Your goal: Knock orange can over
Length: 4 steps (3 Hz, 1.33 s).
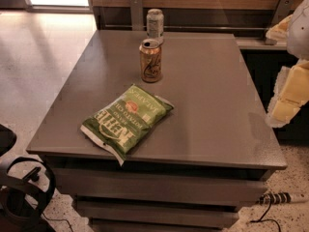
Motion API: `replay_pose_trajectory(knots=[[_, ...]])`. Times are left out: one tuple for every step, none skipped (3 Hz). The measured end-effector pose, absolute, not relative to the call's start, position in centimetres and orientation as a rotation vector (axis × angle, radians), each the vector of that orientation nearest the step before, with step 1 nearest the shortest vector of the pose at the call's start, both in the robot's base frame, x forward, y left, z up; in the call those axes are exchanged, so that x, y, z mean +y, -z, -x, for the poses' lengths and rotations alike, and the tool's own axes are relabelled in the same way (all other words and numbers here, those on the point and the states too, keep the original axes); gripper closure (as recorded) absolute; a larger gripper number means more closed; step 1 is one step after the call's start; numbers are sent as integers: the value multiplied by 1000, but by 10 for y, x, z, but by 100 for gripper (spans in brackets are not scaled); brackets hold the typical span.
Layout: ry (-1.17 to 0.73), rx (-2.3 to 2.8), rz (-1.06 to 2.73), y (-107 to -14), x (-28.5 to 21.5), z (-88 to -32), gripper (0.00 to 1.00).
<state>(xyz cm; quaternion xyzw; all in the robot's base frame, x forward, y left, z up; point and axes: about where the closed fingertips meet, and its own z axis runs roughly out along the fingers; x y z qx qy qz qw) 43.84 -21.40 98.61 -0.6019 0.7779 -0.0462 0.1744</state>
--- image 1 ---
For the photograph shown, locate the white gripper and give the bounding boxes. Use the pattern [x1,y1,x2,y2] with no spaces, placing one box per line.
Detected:
[266,0,309,128]

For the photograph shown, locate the orange soda can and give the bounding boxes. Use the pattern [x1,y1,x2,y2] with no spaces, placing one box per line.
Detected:
[139,39,162,83]

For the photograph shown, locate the white green soda can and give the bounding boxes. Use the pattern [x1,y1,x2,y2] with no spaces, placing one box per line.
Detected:
[147,9,164,44]

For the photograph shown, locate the white power strip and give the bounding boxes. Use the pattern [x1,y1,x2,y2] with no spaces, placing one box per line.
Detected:
[258,191,309,206]

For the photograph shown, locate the green potato chip bag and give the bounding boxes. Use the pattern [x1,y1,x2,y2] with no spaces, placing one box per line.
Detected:
[80,84,174,165]

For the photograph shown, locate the wooden wall bench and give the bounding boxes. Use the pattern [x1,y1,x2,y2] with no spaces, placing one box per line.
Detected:
[88,0,303,49]

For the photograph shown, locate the black power cable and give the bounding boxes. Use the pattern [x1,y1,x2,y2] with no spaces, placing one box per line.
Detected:
[250,199,282,232]

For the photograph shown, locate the thin black floor cable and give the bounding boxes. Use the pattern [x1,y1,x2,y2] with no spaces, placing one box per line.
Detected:
[41,212,75,232]

